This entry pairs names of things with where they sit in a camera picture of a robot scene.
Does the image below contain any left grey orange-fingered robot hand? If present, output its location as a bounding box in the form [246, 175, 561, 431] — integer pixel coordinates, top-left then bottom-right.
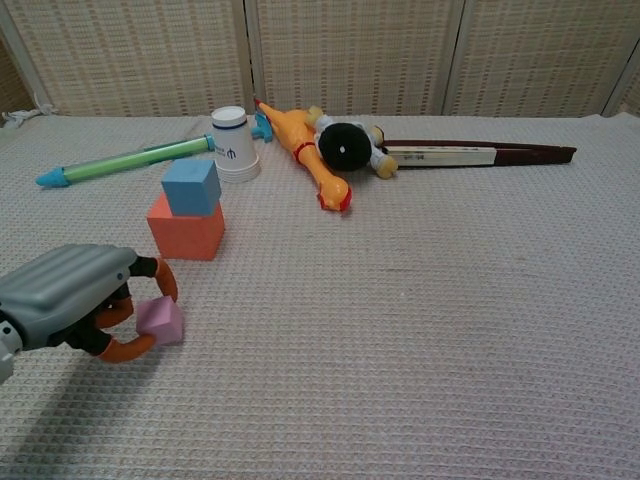
[0, 243, 180, 364]

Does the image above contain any orange foam cube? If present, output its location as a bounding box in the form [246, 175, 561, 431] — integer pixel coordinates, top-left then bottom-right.
[146, 193, 226, 261]

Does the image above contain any black-haired plush doll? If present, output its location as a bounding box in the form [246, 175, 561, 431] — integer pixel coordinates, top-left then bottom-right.
[307, 104, 400, 180]

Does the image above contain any white paper cup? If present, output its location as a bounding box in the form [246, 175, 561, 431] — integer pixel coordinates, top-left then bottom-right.
[210, 105, 262, 184]

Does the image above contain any beige woven tablecloth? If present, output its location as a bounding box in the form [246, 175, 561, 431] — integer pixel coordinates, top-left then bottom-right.
[0, 104, 640, 480]

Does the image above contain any pink foam cube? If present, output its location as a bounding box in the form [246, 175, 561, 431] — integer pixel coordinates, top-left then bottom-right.
[135, 295, 185, 347]

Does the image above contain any woven folding screen panel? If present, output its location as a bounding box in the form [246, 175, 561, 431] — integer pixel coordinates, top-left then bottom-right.
[442, 0, 640, 119]
[7, 0, 251, 117]
[244, 0, 466, 117]
[0, 9, 39, 115]
[602, 49, 640, 117]

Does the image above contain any blue foam cube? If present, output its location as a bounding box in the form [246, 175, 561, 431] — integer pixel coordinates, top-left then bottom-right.
[160, 158, 222, 218]

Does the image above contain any orange rubber chicken toy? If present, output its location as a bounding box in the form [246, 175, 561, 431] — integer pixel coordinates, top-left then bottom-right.
[254, 97, 354, 215]

